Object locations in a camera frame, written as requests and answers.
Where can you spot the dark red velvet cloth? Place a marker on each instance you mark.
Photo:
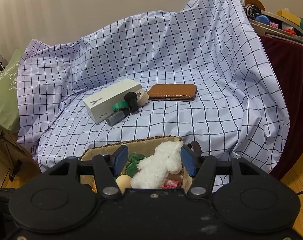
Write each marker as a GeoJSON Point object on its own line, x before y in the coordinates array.
{"type": "Point", "coordinates": [286, 59]}

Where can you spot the green embroidered pillow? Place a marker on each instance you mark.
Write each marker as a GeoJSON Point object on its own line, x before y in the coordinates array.
{"type": "Point", "coordinates": [9, 114]}

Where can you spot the grey translucent bottle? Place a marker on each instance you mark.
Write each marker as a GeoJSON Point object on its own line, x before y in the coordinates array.
{"type": "Point", "coordinates": [117, 116]}

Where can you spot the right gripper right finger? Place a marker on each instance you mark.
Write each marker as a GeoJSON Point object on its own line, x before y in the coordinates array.
{"type": "Point", "coordinates": [201, 168]}

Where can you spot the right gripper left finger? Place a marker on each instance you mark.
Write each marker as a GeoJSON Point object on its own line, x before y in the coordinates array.
{"type": "Point", "coordinates": [106, 167]}

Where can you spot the woven lined basket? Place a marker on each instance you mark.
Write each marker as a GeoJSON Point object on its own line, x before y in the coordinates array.
{"type": "Point", "coordinates": [142, 146]}

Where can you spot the beige tape roll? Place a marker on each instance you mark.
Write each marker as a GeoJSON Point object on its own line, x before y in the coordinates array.
{"type": "Point", "coordinates": [142, 97]}

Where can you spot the white fluffy plush toy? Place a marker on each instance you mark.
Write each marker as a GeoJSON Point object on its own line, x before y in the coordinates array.
{"type": "Point", "coordinates": [153, 170]}

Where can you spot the pink white small toy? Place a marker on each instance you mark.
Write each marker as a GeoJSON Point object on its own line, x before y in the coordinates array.
{"type": "Point", "coordinates": [173, 181]}

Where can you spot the green tape roll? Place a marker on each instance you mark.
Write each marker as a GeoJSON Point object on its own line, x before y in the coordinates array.
{"type": "Point", "coordinates": [120, 105]}

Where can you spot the white vivo phone box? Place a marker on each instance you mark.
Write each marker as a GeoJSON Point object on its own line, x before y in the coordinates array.
{"type": "Point", "coordinates": [99, 104]}

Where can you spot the teal handle cream sponge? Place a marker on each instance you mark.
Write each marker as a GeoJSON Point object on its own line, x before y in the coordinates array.
{"type": "Point", "coordinates": [123, 182]}

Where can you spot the black makeup sponge brush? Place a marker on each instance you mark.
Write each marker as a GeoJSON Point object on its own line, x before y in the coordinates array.
{"type": "Point", "coordinates": [131, 99]}

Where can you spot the green white plush toy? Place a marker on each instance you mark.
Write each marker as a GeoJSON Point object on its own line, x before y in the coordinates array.
{"type": "Point", "coordinates": [131, 166]}

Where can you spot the checkered lavender sheet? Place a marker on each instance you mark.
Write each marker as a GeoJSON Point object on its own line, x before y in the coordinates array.
{"type": "Point", "coordinates": [239, 106]}

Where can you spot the brown leather wallet case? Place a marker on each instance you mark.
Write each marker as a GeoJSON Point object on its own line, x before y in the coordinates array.
{"type": "Point", "coordinates": [174, 92]}

